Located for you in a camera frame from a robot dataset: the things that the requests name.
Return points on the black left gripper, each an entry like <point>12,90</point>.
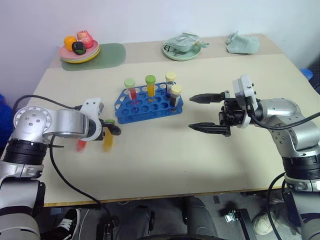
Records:
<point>102,130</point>

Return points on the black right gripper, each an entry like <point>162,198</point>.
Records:
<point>232,112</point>

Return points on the yellow test tube green cap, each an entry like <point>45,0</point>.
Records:
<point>109,142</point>

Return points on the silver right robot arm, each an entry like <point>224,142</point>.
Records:
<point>287,117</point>

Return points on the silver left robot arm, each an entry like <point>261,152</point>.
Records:
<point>65,122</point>

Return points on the dark test tube yellow cap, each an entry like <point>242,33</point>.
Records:
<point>170,82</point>
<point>175,96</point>

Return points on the red loose test tube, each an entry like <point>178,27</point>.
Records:
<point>80,145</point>

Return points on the blue test tube rack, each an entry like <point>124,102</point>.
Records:
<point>150,110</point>

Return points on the red test tube green cap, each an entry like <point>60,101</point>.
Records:
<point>132,91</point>

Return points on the orange test tube green cap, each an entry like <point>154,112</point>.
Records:
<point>150,88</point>

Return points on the mint green plate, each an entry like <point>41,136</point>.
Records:
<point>182,57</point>

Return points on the pale green fabric pouch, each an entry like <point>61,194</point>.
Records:
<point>182,43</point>

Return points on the green placemat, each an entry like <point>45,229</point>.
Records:
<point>112,55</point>

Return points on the green folded cloth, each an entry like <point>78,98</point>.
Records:
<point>242,43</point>

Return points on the pale green plate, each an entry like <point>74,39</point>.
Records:
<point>72,61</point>

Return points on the pink plate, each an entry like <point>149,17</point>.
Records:
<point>67,53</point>

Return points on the dark toy fruit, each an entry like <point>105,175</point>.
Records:
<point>78,47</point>

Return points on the red toy fruit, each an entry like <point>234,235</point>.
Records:
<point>85,38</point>

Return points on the orange toy fruit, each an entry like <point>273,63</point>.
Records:
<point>69,42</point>

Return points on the black sneaker white laces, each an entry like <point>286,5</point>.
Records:
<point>66,222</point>

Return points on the blue round object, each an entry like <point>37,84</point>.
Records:
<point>307,73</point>

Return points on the blue fabric object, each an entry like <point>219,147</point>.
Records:
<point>5,120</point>

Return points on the dark mesh object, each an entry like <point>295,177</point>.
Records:
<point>315,77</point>

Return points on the white shoe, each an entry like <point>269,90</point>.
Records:
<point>262,223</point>

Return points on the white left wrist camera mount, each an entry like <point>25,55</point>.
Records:
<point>90,106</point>

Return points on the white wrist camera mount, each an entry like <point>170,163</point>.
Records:
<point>90,106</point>
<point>243,87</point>

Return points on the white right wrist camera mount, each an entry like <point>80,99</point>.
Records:
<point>243,87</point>

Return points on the black metal frame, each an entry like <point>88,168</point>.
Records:
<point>242,220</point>

